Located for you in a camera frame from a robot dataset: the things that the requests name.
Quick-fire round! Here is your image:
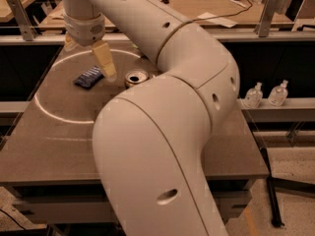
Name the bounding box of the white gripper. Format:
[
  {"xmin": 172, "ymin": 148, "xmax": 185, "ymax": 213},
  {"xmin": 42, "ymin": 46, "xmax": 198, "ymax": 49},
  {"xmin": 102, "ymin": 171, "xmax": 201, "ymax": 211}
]
[{"xmin": 64, "ymin": 14, "xmax": 117, "ymax": 82}]

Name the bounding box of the blue rxbar wrapper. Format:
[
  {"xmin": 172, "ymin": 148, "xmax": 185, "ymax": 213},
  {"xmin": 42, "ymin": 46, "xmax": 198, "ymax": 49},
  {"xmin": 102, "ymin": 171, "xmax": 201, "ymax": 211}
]
[{"xmin": 73, "ymin": 66, "xmax": 104, "ymax": 89}]

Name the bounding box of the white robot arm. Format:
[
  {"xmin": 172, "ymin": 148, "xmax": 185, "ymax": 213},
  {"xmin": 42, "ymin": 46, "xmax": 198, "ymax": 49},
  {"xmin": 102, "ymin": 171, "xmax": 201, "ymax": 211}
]
[{"xmin": 63, "ymin": 0, "xmax": 240, "ymax": 236}]

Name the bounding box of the gold soda can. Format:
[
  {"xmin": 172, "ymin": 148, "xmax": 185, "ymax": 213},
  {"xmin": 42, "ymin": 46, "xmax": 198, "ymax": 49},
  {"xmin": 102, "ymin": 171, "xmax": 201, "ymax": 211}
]
[{"xmin": 125, "ymin": 69, "xmax": 150, "ymax": 89}]

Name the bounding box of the white paper sheet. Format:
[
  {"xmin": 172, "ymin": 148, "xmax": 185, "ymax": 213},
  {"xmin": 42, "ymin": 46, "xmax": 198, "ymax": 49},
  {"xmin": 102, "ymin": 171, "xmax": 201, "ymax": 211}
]
[{"xmin": 198, "ymin": 12, "xmax": 237, "ymax": 28}]

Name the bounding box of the white drawer front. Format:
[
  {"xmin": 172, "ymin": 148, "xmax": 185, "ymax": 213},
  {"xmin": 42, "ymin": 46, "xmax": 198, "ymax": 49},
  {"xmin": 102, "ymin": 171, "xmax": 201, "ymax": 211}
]
[{"xmin": 13, "ymin": 191, "xmax": 252, "ymax": 224}]

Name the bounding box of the clear sanitizer bottle left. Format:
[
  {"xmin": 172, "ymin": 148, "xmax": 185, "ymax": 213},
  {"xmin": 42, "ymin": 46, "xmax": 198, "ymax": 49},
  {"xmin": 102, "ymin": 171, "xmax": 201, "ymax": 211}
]
[{"xmin": 243, "ymin": 82, "xmax": 263, "ymax": 108}]

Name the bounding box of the clear sanitizer bottle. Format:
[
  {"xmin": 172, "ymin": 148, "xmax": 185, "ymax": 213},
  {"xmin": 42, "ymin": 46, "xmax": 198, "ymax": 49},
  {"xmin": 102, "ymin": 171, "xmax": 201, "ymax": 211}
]
[
  {"xmin": 268, "ymin": 80, "xmax": 288, "ymax": 107},
  {"xmin": 243, "ymin": 82, "xmax": 263, "ymax": 108}
]

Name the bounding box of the clear sanitizer bottle right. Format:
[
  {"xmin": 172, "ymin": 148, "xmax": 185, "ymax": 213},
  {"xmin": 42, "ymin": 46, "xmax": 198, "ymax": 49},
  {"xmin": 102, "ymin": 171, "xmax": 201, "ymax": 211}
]
[{"xmin": 268, "ymin": 80, "xmax": 288, "ymax": 107}]

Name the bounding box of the black stand leg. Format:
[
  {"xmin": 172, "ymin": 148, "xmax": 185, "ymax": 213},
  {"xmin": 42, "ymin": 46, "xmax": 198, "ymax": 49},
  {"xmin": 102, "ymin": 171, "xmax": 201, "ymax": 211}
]
[{"xmin": 260, "ymin": 147, "xmax": 284, "ymax": 228}]

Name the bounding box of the left metal bracket post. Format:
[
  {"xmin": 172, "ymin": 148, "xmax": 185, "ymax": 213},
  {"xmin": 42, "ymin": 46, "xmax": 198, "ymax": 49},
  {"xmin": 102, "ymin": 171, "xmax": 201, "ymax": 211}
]
[{"xmin": 7, "ymin": 0, "xmax": 36, "ymax": 41}]

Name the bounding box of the metal bracket post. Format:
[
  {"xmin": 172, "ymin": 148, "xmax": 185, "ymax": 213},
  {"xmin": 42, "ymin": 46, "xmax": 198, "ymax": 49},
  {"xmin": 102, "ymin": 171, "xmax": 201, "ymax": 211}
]
[
  {"xmin": 254, "ymin": 0, "xmax": 279, "ymax": 37},
  {"xmin": 7, "ymin": 0, "xmax": 36, "ymax": 41}
]

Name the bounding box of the black cable on desk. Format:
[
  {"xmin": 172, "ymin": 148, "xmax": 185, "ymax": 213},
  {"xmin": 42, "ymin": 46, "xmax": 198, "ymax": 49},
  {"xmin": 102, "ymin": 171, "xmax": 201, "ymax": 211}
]
[{"xmin": 191, "ymin": 0, "xmax": 254, "ymax": 23}]

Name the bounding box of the right metal bracket post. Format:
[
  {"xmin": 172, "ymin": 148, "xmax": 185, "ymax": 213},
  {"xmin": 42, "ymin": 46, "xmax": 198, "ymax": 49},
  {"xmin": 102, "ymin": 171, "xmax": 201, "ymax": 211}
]
[{"xmin": 254, "ymin": 0, "xmax": 279, "ymax": 37}]

